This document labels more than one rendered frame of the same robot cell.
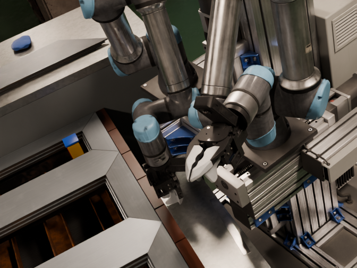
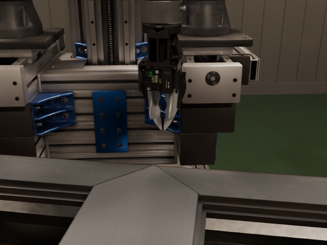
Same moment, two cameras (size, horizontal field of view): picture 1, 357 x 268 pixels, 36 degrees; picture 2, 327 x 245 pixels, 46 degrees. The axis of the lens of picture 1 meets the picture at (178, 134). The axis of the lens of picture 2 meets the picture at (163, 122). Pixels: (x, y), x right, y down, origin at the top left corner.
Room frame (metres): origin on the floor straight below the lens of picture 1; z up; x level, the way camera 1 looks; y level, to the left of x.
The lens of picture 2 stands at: (1.04, 0.75, 1.20)
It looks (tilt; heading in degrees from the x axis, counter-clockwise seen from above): 22 degrees down; 291
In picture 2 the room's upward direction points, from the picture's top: straight up
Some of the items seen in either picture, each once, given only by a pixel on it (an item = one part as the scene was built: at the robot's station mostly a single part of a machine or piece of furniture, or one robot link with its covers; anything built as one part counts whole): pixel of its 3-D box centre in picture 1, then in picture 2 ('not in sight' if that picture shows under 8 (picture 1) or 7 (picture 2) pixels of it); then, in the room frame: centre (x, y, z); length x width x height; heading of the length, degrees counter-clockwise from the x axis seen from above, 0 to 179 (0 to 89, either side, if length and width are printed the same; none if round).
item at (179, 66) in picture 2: (161, 174); (161, 58); (1.30, 0.09, 1.04); 0.09 x 0.08 x 0.12; 102
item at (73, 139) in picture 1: (71, 141); not in sight; (1.86, 0.43, 0.88); 0.06 x 0.06 x 0.02; 12
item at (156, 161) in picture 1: (156, 155); (163, 12); (1.29, 0.08, 1.12); 0.08 x 0.08 x 0.05
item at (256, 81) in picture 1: (252, 90); not in sight; (1.03, -0.19, 1.43); 0.11 x 0.08 x 0.09; 139
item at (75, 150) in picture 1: (79, 158); not in sight; (1.86, 0.43, 0.78); 0.05 x 0.05 x 0.19; 12
